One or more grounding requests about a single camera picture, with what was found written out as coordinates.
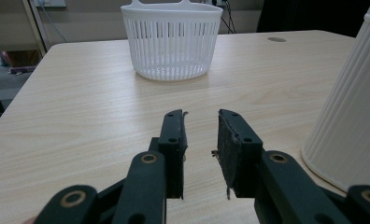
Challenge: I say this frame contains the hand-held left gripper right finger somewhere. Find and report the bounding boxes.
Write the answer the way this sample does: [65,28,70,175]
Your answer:
[211,108,264,201]

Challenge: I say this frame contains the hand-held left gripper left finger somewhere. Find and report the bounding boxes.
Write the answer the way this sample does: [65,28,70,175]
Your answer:
[157,108,190,200]

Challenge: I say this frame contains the white slotted plastic basket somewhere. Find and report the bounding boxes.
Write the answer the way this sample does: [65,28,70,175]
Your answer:
[120,0,224,82]

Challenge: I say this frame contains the white ribbed cup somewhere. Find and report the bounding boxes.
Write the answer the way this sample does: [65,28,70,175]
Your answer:
[301,0,370,193]

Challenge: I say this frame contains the white power strip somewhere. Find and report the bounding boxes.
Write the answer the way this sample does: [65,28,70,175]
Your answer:
[204,0,228,7]

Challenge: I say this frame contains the purple object on floor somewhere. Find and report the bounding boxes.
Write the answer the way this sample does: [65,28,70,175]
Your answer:
[8,64,37,76]

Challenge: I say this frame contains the white metal pole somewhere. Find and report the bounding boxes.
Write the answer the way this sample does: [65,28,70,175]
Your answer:
[21,0,48,58]

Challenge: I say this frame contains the black cables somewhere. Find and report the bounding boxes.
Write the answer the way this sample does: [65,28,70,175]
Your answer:
[220,0,237,35]

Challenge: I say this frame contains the grey cable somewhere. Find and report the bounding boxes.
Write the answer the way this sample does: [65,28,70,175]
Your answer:
[40,5,68,43]

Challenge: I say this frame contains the white wall socket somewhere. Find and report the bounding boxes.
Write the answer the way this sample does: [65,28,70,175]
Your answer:
[33,0,67,8]

